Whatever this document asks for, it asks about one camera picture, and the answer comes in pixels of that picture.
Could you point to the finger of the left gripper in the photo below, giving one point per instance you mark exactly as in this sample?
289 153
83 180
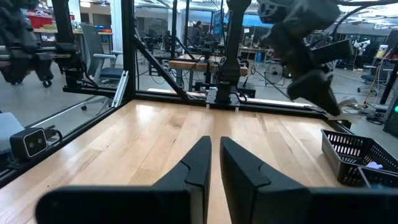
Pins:
314 88
332 53

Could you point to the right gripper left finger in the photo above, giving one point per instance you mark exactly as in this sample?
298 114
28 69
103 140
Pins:
174 202

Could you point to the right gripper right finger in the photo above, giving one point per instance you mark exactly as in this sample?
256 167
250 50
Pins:
264 202

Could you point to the lavender staple remover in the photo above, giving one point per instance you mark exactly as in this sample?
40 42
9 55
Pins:
374 165

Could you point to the black floor fan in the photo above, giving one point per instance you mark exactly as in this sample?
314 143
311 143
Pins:
274 73

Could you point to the black desk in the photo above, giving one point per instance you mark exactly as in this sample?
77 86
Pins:
390 74

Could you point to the black plastic mesh basket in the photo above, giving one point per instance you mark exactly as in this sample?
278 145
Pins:
373 179
339 149

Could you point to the black computer case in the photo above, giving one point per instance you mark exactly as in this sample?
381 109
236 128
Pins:
392 121

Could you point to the person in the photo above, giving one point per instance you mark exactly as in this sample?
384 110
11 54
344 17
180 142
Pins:
197 32

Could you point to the grey office chair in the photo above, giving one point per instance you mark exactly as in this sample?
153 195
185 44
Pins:
91 43

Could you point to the red plastic bin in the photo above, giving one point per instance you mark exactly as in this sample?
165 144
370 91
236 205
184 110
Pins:
40 20

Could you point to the silver aluminium bracket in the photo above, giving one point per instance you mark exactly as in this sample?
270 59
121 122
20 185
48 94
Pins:
120 88

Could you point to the small black depth camera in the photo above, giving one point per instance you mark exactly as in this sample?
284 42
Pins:
29 143

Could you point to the black metal table frame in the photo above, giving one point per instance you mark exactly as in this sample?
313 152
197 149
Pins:
128 46

